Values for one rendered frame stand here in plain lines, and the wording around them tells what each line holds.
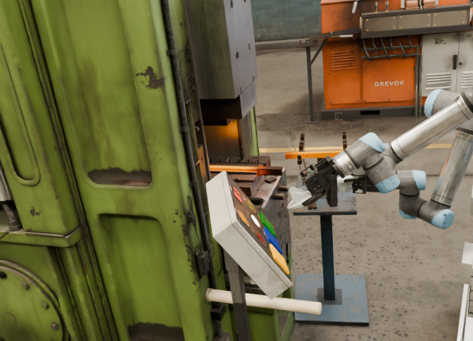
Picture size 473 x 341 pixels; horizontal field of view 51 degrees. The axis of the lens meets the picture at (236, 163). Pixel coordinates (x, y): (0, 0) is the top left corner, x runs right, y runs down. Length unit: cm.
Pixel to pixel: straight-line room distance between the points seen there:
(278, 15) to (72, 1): 796
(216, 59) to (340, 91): 388
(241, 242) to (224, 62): 70
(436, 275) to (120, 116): 210
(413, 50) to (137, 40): 421
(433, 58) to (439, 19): 44
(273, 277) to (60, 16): 109
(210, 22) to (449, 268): 212
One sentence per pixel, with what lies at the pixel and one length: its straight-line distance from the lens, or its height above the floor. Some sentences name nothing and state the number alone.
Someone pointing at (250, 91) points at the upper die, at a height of 134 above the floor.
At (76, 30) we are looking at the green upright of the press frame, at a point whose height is 167.
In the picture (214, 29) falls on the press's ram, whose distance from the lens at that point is 176.
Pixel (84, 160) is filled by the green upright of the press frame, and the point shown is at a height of 122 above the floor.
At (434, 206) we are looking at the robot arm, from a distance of 193.
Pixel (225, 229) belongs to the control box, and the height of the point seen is 118.
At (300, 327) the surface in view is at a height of 0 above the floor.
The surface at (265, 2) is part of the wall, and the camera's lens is 957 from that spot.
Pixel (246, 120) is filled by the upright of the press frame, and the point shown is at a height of 110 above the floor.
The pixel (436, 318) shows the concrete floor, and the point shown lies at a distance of 286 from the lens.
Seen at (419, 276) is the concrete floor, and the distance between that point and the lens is 312.
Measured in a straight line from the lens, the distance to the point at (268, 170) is 204.
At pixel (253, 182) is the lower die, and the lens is 201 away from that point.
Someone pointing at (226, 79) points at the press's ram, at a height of 144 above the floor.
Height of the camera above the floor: 186
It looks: 23 degrees down
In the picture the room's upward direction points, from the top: 7 degrees counter-clockwise
